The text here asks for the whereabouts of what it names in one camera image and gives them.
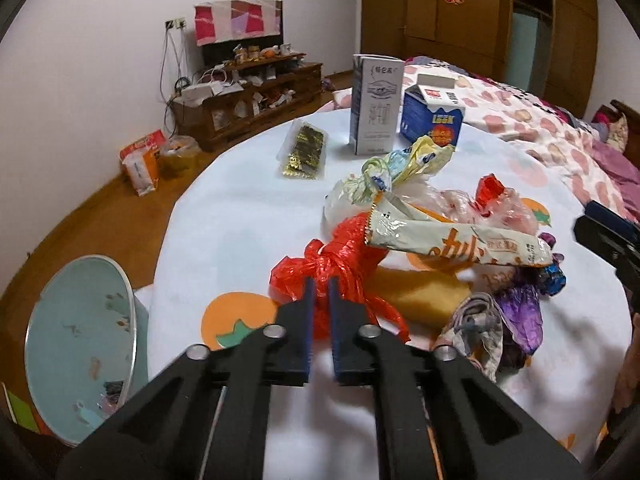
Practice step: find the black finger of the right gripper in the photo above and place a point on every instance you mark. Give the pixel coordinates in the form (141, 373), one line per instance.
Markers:
(610, 237)

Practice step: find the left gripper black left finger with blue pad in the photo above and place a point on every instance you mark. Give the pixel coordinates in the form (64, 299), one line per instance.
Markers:
(205, 416)

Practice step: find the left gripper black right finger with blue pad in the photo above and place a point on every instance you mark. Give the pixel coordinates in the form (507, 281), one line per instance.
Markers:
(436, 415)

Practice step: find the yellow sponge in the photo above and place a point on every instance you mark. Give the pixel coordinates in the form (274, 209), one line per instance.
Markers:
(428, 298)

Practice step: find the purple foil wrapper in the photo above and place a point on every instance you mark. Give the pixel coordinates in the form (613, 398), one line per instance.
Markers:
(519, 299)

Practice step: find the light blue trash bin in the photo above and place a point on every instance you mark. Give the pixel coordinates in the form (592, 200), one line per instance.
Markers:
(85, 347)

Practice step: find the person right hand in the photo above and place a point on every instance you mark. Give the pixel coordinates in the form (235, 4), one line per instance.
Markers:
(628, 380)

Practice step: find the pink spotted quilt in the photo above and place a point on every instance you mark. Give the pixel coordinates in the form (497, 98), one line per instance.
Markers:
(531, 125)

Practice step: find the clear plastic bag red print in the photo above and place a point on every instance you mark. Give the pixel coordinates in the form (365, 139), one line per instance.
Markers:
(492, 205)

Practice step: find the white orange-print bed sheet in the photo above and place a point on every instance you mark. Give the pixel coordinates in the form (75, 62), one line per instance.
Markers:
(240, 217)

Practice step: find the cream orange snack wrapper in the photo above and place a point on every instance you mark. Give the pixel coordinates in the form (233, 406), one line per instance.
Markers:
(395, 225)

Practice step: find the blue juice carton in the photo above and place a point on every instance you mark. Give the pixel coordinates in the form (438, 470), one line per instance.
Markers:
(432, 108)

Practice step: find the brown wooden wardrobe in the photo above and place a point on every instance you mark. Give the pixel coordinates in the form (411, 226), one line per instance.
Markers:
(548, 47)

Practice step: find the white green crumpled wrapper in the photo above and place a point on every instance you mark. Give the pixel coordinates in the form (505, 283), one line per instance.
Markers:
(355, 194)

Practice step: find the clear plastic tub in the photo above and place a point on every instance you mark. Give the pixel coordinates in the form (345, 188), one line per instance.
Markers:
(179, 156)

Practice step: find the red orange paper bag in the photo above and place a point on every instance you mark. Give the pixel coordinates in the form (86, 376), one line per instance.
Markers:
(139, 161)

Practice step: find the tall white milk carton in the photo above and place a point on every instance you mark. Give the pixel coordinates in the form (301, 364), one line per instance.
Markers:
(376, 96)

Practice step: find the gold dark snack packet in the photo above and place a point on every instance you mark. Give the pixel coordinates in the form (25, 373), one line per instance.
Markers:
(303, 152)

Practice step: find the white box on cabinet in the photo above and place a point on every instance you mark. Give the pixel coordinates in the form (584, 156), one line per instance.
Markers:
(196, 94)

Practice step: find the brown wooden TV cabinet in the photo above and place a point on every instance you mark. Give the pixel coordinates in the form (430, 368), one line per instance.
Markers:
(255, 96)

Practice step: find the television with pink cloth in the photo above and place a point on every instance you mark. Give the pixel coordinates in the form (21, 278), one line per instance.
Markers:
(222, 25)

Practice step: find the wall power socket with cables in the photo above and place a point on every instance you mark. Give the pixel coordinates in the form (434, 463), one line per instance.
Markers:
(175, 74)

